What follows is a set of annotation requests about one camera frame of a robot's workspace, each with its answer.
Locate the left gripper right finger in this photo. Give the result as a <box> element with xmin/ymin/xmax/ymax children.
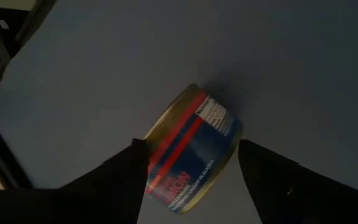
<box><xmin>237</xmin><ymin>139</ymin><xmax>358</xmax><ymax>224</ymax></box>

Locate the red blue label salmon can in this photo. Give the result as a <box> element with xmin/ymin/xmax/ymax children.
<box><xmin>143</xmin><ymin>83</ymin><xmax>244</xmax><ymax>215</ymax></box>

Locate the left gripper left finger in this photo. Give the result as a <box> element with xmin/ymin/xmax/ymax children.
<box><xmin>0</xmin><ymin>138</ymin><xmax>151</xmax><ymax>224</ymax></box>

